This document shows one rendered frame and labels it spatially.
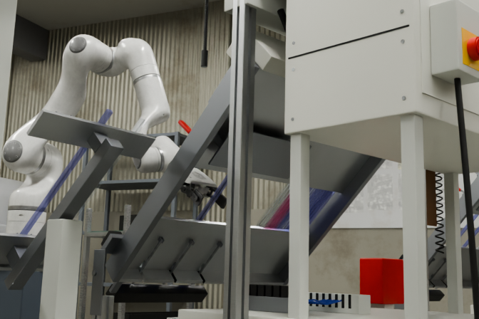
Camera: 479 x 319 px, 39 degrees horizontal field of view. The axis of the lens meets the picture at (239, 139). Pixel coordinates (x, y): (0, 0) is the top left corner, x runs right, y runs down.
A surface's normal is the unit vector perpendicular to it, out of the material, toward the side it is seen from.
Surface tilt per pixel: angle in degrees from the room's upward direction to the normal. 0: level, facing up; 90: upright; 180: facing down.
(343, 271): 90
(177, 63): 90
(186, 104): 90
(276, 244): 136
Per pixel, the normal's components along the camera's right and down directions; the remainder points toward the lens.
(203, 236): 0.47, 0.62
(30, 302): 0.91, -0.06
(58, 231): -0.62, -0.18
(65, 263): 0.79, -0.10
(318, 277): -0.41, -0.19
